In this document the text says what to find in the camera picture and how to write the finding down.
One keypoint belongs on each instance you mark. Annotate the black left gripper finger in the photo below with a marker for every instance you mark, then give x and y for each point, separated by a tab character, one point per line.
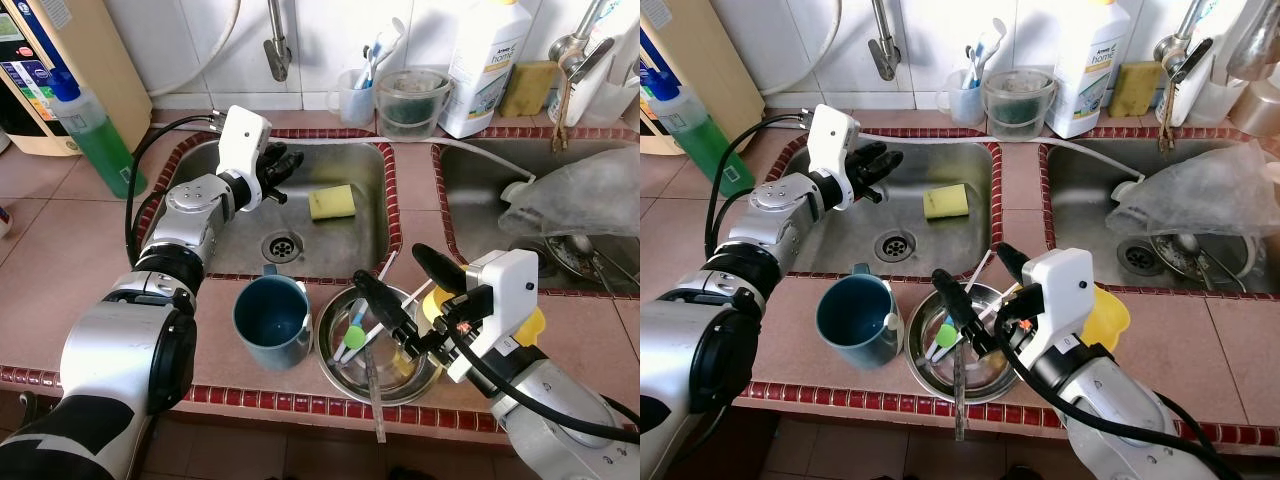
873	186
882	158
286	158
277	186

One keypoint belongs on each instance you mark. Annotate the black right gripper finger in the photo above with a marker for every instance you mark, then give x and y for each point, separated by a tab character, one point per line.
1013	262
385	308
440	270
965	305

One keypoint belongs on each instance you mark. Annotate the white plastic stick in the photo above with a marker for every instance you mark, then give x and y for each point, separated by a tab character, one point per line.
985	270
388	268

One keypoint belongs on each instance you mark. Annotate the green and white spoon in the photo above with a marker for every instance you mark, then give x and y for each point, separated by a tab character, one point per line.
947	332
355	325

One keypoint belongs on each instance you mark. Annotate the yellow bowl with grey base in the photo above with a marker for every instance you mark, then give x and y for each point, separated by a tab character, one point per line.
1108	320
530	328

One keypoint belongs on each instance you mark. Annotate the teal plastic mug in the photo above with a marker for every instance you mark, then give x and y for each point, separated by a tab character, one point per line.
855	320
270	320

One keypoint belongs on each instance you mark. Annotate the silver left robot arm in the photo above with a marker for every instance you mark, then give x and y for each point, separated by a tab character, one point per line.
110	350
700	350

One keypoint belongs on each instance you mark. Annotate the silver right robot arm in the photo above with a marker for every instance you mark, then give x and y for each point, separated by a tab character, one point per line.
560	430
1110	420

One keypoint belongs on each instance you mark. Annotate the yellow dish sponge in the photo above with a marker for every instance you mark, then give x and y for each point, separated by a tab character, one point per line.
945	202
330	202

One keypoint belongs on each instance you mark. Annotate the stainless steel sink basin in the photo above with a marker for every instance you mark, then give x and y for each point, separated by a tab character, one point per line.
945	250
1075	190
330	250
470	190

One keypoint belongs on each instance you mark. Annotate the round steel plate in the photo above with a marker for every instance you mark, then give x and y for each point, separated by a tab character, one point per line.
930	378
345	380

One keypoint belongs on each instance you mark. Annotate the steel knife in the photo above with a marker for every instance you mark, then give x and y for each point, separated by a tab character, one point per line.
375	400
960	400

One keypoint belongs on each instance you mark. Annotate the clear plastic tub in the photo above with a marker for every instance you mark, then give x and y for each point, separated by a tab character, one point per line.
410	105
1018	105

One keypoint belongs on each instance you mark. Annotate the green dish soap bottle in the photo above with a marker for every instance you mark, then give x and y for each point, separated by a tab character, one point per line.
705	145
100	150

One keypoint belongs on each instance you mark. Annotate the clear plastic bag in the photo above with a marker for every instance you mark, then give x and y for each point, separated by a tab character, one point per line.
1190	195
580	195

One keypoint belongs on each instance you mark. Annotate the beige water purifier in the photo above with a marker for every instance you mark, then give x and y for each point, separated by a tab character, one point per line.
110	60
720	60

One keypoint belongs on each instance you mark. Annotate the tan scrubbing sponge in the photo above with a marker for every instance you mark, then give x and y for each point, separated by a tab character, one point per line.
1135	90
528	90

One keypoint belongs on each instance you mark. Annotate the white detergent bottle yellow cap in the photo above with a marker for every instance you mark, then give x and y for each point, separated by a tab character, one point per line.
485	70
1090	70

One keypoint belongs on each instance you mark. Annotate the chrome swivel faucet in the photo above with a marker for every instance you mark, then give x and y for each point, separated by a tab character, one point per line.
1178	50
570	50

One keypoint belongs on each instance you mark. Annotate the steel cup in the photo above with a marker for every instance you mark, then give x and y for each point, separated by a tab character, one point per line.
1258	112

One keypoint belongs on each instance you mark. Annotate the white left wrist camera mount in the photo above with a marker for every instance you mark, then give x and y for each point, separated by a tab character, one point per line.
243	150
835	150

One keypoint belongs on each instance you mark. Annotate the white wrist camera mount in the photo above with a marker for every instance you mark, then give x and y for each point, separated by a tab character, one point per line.
1060	290
243	150
835	150
505	295

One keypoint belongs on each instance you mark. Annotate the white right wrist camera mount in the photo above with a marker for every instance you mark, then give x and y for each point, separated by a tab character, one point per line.
505	295
1060	290

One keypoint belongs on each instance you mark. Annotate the chrome wall tap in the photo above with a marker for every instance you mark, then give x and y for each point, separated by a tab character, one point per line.
277	50
884	50

